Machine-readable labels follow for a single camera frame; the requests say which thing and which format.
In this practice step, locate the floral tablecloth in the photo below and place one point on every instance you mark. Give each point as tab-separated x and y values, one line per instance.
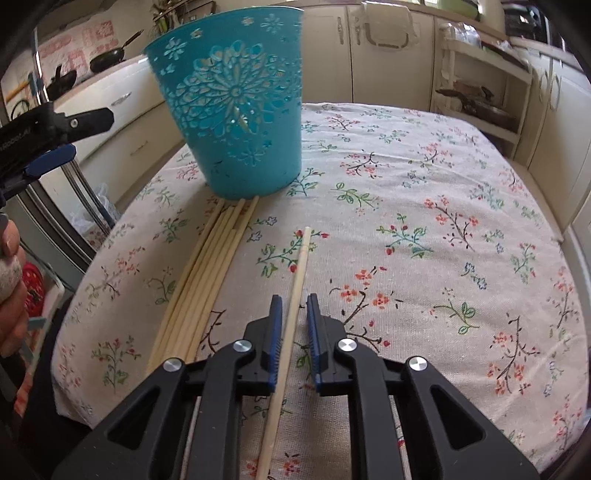
415	277

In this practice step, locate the cream drawer cabinet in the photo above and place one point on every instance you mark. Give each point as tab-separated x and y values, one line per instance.
124	120

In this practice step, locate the bundle of wooden chopsticks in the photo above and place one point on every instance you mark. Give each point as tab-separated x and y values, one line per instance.
207	277

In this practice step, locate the red patterned item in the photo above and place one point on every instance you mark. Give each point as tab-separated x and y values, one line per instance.
33	288

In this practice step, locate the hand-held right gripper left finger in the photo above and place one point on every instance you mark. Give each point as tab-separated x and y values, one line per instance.
276	332

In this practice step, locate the person's left hand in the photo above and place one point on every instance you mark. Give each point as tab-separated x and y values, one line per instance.
10	318

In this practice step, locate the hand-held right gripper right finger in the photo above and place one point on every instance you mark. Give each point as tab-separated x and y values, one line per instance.
314	341

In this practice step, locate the metal mop pole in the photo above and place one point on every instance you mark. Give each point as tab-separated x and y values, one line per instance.
87	198

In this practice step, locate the clear plastic bag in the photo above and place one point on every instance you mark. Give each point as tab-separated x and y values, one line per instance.
99	210

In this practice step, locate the yellow wooden stick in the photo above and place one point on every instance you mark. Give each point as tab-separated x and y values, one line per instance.
16	91

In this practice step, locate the white plastic frame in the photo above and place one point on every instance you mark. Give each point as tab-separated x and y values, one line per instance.
390	27

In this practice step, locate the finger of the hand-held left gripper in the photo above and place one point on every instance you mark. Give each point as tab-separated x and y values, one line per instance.
85	122
51	160

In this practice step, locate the pink patterned wall sticker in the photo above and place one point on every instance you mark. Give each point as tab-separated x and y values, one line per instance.
78	44

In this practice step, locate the black wok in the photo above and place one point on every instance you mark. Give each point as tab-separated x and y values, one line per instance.
62	83

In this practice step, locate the pale wooden chopstick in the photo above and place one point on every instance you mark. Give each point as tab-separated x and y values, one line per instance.
300	272

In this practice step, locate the black frying pan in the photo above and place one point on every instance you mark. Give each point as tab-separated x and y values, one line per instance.
107	60

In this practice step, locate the steel pot with lid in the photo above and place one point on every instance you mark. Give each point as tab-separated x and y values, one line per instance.
485	113

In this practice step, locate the dark wooden board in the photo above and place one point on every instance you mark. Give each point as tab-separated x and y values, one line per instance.
505	51

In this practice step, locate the white shelf rack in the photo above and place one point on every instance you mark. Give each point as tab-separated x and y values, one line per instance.
517	92

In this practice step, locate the blue perforated plastic bucket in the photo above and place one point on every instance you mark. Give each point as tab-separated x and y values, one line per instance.
240	147

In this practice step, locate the cream corner cupboard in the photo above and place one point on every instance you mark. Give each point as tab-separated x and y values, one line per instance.
561	120

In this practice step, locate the utensils in holder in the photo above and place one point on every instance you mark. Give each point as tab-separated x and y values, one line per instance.
166	18

